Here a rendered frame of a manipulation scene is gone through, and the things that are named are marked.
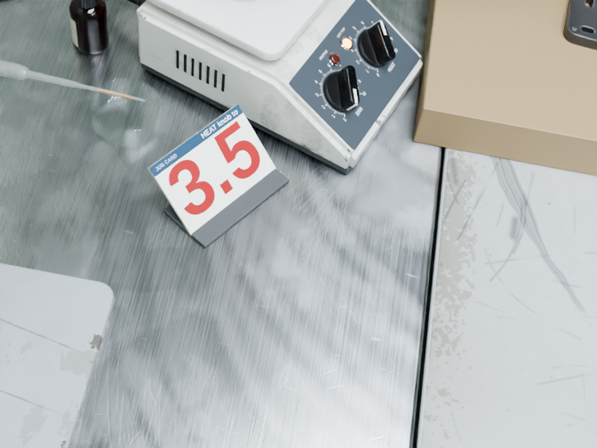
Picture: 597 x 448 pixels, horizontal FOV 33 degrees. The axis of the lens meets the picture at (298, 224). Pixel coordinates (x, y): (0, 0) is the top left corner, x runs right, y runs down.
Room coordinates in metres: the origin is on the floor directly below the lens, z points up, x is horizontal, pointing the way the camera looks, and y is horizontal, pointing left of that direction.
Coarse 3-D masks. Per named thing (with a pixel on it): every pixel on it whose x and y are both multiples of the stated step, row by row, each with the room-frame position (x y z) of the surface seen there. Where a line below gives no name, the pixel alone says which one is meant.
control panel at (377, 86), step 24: (360, 0) 0.61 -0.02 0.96; (336, 24) 0.57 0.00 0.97; (360, 24) 0.59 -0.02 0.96; (336, 48) 0.55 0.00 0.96; (408, 48) 0.59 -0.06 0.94; (312, 72) 0.52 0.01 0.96; (360, 72) 0.55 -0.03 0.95; (384, 72) 0.56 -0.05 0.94; (408, 72) 0.57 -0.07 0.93; (312, 96) 0.50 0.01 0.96; (360, 96) 0.53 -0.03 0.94; (384, 96) 0.54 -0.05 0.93; (336, 120) 0.50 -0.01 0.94; (360, 120) 0.51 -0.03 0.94
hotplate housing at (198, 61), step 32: (352, 0) 0.60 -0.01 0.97; (160, 32) 0.54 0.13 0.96; (192, 32) 0.53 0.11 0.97; (320, 32) 0.56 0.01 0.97; (160, 64) 0.54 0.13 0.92; (192, 64) 0.53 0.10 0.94; (224, 64) 0.52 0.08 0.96; (256, 64) 0.51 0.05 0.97; (288, 64) 0.52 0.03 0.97; (416, 64) 0.59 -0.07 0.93; (224, 96) 0.52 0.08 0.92; (256, 96) 0.50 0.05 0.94; (288, 96) 0.50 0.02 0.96; (288, 128) 0.49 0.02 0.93; (320, 128) 0.49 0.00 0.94; (320, 160) 0.49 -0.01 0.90; (352, 160) 0.48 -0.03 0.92
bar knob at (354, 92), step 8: (336, 72) 0.53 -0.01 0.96; (344, 72) 0.52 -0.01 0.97; (352, 72) 0.53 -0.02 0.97; (328, 80) 0.52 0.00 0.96; (336, 80) 0.52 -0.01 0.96; (344, 80) 0.52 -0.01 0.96; (352, 80) 0.52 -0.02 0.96; (328, 88) 0.51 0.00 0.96; (336, 88) 0.52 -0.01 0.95; (344, 88) 0.51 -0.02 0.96; (352, 88) 0.51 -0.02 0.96; (328, 96) 0.51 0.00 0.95; (336, 96) 0.51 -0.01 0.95; (344, 96) 0.51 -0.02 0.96; (352, 96) 0.51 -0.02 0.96; (336, 104) 0.51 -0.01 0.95; (344, 104) 0.51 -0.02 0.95; (352, 104) 0.50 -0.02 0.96
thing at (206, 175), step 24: (240, 120) 0.49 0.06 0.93; (216, 144) 0.46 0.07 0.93; (240, 144) 0.47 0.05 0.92; (168, 168) 0.43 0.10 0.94; (192, 168) 0.44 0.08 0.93; (216, 168) 0.45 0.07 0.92; (240, 168) 0.46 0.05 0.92; (192, 192) 0.42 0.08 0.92; (216, 192) 0.43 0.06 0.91; (192, 216) 0.41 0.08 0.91
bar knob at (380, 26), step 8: (376, 24) 0.58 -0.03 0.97; (384, 24) 0.58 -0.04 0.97; (368, 32) 0.58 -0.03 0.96; (376, 32) 0.57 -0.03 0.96; (384, 32) 0.57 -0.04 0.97; (360, 40) 0.57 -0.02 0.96; (368, 40) 0.57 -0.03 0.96; (376, 40) 0.57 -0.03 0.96; (384, 40) 0.57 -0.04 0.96; (360, 48) 0.56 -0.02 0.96; (368, 48) 0.57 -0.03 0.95; (376, 48) 0.57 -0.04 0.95; (384, 48) 0.56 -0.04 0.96; (392, 48) 0.56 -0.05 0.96; (368, 56) 0.56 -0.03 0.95; (376, 56) 0.56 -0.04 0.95; (384, 56) 0.56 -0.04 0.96; (392, 56) 0.56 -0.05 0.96; (376, 64) 0.56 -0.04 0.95; (384, 64) 0.56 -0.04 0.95
